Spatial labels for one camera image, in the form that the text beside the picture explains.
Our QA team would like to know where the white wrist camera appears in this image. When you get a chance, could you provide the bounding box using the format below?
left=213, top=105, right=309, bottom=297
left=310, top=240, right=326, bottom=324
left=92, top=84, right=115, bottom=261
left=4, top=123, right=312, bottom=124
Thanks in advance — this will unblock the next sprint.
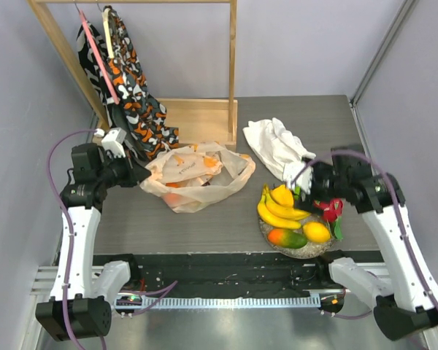
left=283, top=161, right=312, bottom=194
left=93, top=128, right=126, bottom=158

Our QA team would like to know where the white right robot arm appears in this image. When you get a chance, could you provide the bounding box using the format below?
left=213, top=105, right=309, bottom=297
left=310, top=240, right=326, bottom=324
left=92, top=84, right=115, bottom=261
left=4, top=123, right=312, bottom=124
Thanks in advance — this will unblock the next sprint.
left=295, top=145, right=438, bottom=341

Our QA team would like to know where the speckled ceramic plate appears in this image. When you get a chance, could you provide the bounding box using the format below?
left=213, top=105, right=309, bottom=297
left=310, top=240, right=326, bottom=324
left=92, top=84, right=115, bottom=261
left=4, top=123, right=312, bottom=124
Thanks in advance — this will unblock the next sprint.
left=258, top=215, right=336, bottom=259

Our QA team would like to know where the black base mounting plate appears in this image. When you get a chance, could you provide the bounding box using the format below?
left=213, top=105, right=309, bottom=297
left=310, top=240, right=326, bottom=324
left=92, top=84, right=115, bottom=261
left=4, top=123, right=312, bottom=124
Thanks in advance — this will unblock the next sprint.
left=91, top=251, right=347, bottom=300

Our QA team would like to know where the white slotted cable duct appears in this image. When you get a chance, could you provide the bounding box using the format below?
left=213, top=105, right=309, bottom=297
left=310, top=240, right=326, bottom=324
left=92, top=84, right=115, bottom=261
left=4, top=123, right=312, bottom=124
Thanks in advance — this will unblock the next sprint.
left=114, top=294, right=320, bottom=313

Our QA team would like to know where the orange fake tangerine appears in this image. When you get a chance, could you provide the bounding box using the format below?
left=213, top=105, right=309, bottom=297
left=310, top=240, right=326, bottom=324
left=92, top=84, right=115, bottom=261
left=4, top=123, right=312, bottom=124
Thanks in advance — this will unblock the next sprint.
left=163, top=182, right=189, bottom=208

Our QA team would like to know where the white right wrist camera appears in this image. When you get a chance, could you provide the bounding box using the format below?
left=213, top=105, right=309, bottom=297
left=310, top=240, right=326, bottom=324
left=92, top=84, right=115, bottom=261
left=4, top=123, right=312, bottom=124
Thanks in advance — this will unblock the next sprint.
left=283, top=161, right=312, bottom=194

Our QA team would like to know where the cream clothes hanger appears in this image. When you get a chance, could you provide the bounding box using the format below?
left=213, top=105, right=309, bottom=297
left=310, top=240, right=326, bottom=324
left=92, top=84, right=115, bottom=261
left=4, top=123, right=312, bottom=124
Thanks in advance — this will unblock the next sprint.
left=101, top=7, right=114, bottom=59

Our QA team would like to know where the green fake watermelon ball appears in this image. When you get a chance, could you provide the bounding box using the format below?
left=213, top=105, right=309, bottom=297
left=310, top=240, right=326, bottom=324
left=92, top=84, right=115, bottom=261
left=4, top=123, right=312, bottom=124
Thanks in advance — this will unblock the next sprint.
left=293, top=186, right=301, bottom=199

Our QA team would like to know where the wooden clothes rack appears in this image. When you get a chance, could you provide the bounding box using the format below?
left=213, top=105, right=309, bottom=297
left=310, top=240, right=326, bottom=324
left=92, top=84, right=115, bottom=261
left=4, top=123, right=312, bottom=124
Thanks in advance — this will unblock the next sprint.
left=28, top=1, right=238, bottom=150

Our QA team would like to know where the yellow fake lemon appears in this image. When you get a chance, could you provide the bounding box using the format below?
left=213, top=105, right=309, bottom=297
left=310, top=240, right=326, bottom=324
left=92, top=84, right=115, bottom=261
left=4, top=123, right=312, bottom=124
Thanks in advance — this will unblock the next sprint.
left=302, top=222, right=331, bottom=244

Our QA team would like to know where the translucent plastic shopping bag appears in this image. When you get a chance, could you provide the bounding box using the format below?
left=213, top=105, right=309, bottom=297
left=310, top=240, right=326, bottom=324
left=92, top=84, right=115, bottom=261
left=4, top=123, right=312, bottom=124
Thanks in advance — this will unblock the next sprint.
left=140, top=142, right=256, bottom=213

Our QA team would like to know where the pink clothes hanger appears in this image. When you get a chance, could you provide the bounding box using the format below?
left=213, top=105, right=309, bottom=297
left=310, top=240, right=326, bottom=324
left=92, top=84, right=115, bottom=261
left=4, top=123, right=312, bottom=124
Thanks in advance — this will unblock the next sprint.
left=78, top=9, right=120, bottom=104

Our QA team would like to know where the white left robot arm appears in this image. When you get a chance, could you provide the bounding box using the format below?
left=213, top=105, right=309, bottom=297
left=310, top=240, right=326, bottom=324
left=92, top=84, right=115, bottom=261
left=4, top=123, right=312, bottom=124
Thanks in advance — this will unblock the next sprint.
left=35, top=141, right=150, bottom=341

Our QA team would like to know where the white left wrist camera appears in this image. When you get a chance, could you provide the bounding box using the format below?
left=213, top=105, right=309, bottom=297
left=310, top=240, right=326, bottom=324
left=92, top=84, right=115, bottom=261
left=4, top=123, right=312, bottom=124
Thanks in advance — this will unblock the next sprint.
left=93, top=128, right=126, bottom=158

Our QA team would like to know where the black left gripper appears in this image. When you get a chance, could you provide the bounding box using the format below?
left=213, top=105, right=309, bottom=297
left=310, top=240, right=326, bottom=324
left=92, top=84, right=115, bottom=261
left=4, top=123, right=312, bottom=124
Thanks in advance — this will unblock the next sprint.
left=96, top=149, right=151, bottom=189

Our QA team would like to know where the green fake mango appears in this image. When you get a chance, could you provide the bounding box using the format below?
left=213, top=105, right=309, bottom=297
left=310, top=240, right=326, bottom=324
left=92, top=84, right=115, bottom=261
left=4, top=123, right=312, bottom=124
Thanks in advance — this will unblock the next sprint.
left=267, top=228, right=307, bottom=249

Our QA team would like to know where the yellow fake bell pepper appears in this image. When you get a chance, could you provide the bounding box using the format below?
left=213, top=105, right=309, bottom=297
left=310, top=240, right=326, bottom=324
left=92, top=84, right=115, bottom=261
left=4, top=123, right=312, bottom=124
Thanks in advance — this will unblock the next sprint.
left=270, top=184, right=294, bottom=208

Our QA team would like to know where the yellow fake banana bunch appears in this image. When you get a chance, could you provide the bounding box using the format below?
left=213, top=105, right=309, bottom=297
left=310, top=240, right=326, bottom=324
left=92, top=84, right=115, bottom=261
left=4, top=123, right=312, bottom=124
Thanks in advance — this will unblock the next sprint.
left=257, top=184, right=310, bottom=230

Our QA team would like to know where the white crumpled cloth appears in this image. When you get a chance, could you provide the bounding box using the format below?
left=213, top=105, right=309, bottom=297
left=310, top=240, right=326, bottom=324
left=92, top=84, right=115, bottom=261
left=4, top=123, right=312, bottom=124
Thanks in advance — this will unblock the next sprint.
left=243, top=117, right=316, bottom=182

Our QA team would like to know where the orange camouflage patterned garment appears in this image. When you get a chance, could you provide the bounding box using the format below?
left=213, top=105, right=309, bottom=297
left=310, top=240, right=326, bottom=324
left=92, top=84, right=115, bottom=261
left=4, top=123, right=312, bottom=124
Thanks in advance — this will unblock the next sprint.
left=75, top=5, right=180, bottom=161

